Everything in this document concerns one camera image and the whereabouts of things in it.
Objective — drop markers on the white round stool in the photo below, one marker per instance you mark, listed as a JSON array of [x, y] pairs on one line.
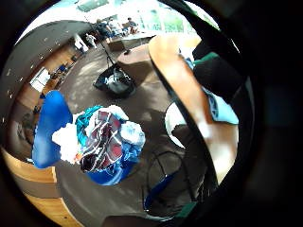
[[173, 121]]

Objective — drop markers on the black stand pole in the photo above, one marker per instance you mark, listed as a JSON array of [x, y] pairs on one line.
[[109, 55]]

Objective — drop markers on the teal cloth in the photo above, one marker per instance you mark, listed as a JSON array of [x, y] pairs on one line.
[[84, 121]]

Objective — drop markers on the black bag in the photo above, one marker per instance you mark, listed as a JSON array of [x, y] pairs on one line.
[[115, 82]]

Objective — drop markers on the red plaid striped cloth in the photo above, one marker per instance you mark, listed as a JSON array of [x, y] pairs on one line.
[[104, 142]]

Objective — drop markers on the pale blue white cloth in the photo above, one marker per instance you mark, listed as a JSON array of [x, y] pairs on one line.
[[132, 132]]

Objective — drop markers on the brown wooden counter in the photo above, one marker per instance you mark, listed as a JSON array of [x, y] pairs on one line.
[[135, 61]]

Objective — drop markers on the blue plastic laundry basket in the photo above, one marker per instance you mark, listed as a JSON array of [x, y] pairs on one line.
[[52, 126]]

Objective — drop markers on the white wall board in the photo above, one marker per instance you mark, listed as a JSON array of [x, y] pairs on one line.
[[40, 79]]

